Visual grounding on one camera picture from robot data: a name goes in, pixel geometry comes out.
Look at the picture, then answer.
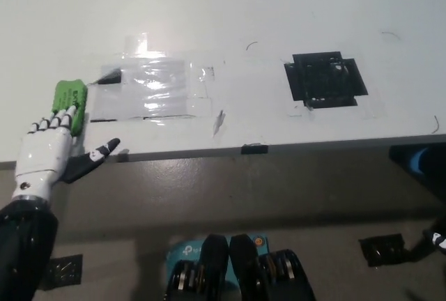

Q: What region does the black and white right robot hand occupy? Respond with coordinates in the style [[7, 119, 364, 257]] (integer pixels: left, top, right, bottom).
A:
[[423, 229, 446, 252]]

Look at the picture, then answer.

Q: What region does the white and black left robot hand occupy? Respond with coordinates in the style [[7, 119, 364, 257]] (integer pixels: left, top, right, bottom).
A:
[[12, 105, 121, 204]]

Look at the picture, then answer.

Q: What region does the green whiteboard eraser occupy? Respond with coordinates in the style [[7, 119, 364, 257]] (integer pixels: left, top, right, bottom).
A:
[[51, 79, 89, 138]]

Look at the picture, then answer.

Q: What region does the black tape square on desk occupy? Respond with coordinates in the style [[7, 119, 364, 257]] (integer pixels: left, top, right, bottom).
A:
[[283, 50, 369, 109]]

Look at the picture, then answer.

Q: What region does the black and blue object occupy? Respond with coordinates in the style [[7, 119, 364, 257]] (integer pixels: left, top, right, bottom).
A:
[[388, 144, 446, 180]]

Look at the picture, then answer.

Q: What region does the clear tape patch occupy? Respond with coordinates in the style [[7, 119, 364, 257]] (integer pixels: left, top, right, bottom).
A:
[[86, 32, 217, 123]]

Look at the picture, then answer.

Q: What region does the small black tape piece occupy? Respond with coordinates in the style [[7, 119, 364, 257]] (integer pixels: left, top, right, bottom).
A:
[[240, 143, 269, 155]]

